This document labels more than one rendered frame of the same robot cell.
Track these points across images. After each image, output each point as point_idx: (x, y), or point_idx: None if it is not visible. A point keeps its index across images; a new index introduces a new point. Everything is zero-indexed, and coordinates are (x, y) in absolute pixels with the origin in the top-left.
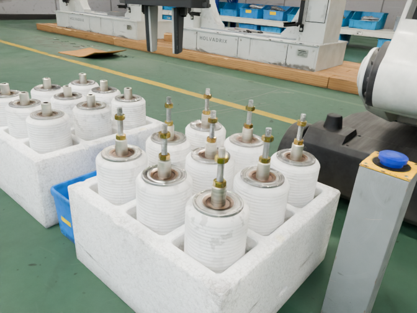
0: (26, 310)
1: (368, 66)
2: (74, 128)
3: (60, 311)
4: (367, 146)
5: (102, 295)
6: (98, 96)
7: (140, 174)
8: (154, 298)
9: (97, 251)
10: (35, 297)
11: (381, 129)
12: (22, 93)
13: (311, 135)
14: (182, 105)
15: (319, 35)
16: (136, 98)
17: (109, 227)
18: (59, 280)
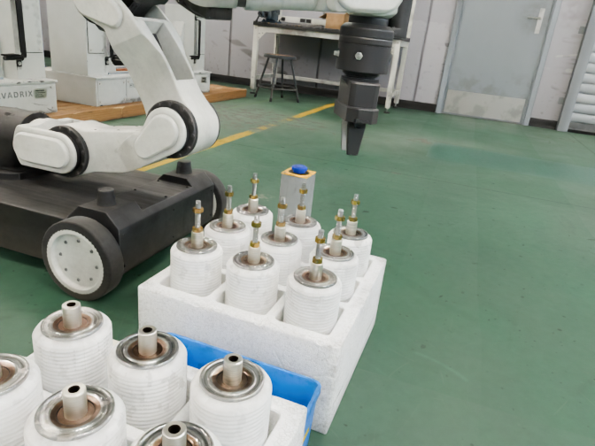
0: (406, 437)
1: (185, 125)
2: (137, 431)
3: (389, 413)
4: (141, 201)
5: (354, 394)
6: (38, 379)
7: (343, 262)
8: (367, 324)
9: (345, 371)
10: (390, 440)
11: (57, 193)
12: (184, 426)
13: (117, 219)
14: None
15: None
16: None
17: (359, 319)
18: (361, 433)
